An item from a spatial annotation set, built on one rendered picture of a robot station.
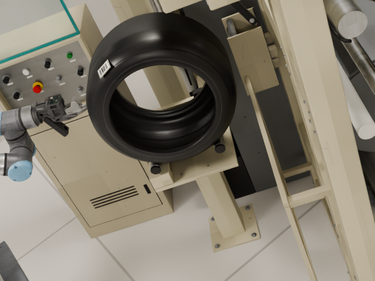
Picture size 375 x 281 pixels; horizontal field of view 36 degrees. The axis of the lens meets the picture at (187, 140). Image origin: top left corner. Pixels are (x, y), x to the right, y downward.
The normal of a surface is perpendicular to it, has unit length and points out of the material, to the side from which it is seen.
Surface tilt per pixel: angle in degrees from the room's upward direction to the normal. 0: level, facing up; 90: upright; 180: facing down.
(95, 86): 60
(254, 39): 90
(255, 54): 90
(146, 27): 12
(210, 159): 0
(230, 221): 90
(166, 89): 90
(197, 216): 0
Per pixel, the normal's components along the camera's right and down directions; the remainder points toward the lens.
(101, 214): 0.07, 0.60
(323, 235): -0.34, -0.73
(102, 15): 0.54, 0.36
